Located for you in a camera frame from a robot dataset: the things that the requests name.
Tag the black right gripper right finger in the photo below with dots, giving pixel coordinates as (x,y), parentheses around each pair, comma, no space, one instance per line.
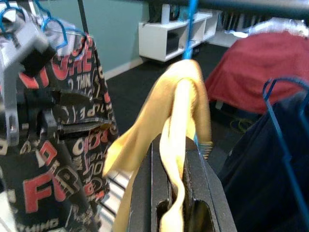
(207,193)

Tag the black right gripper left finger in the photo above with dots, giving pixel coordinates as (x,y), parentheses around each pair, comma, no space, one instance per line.
(144,193)

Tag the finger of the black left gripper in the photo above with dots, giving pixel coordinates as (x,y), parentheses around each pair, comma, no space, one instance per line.
(84,126)

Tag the yellow and blue garment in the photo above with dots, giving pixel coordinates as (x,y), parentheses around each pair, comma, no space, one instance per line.
(144,116)

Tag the blue plastic hanger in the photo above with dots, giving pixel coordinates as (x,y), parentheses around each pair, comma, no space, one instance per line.
(2,25)
(190,29)
(64,36)
(277,125)

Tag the black red printed shirt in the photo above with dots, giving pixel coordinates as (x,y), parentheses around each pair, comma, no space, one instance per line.
(79,72)

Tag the dark navy garment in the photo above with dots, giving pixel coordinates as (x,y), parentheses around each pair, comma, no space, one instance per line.
(260,181)

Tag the black metal clothes rack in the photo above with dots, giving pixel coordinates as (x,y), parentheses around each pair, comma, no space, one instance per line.
(82,17)

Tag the white shelf unit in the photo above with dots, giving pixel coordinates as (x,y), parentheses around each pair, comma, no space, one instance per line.
(157,31)

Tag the black bag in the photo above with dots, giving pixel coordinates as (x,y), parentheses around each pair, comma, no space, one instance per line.
(154,9)

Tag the white bottle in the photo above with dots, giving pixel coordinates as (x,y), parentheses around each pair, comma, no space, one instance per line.
(165,14)

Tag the teal and black object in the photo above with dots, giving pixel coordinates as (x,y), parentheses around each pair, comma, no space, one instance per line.
(175,12)

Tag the white crumpled plastic sheet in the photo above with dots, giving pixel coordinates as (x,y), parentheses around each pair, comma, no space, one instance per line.
(277,26)

